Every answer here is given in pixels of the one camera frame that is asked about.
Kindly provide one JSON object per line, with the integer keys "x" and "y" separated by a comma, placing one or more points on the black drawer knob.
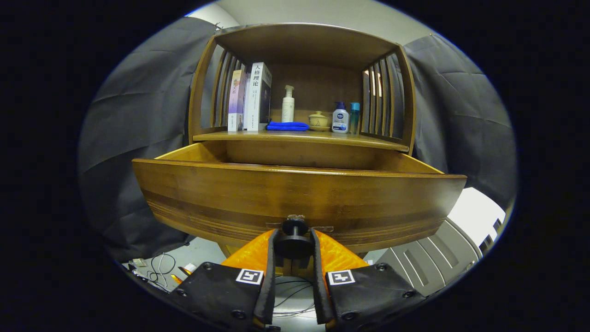
{"x": 295, "y": 226}

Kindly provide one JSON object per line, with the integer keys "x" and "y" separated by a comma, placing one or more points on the thick white book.
{"x": 256, "y": 101}

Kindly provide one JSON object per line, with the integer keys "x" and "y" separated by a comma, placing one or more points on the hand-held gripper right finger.
{"x": 320, "y": 290}

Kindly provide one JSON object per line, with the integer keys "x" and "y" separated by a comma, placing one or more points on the purple book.
{"x": 236, "y": 101}

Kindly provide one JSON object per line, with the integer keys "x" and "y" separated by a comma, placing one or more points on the blue folded cloth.
{"x": 286, "y": 126}

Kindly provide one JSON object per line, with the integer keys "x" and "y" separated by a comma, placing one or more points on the yellow lidded teacup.
{"x": 319, "y": 121}

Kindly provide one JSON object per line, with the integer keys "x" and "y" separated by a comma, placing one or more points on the white bottle with blue pump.
{"x": 340, "y": 122}

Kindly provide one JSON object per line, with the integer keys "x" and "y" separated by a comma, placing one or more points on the teal bottle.
{"x": 354, "y": 117}

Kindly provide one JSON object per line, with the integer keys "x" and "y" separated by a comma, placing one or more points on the wooden countertop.
{"x": 322, "y": 137}

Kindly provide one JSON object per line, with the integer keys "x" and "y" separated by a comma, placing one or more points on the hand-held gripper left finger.
{"x": 269, "y": 286}

